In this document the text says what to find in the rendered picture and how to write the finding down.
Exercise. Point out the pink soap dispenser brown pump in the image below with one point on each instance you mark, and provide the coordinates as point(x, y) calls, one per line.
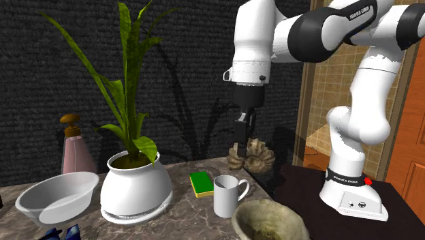
point(77, 156)

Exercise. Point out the dark robot stand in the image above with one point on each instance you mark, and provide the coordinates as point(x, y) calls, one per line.
point(305, 196)

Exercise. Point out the green and yellow sponge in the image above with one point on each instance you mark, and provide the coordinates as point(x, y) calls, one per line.
point(201, 183)

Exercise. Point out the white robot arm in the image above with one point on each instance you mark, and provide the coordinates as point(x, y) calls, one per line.
point(368, 99)

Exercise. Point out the beige ruffled shell figure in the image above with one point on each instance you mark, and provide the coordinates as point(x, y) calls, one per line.
point(260, 156)

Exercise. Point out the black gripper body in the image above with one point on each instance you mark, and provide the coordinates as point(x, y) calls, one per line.
point(249, 97)

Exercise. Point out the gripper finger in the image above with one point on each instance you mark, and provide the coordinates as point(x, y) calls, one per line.
point(241, 136)
point(252, 124)

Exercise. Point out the beige stone bowl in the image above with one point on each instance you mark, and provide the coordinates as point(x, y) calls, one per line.
point(269, 221)

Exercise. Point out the green plant in white pot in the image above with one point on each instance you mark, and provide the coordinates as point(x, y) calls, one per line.
point(136, 189)

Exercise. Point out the blue toy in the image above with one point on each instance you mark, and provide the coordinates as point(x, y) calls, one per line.
point(71, 233)

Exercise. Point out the orange wooden door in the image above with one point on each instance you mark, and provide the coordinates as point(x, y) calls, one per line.
point(411, 143)

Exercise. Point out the white mug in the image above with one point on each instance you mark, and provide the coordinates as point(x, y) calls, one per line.
point(225, 199)

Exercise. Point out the white plastic basin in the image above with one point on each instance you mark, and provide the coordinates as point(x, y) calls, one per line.
point(56, 197)

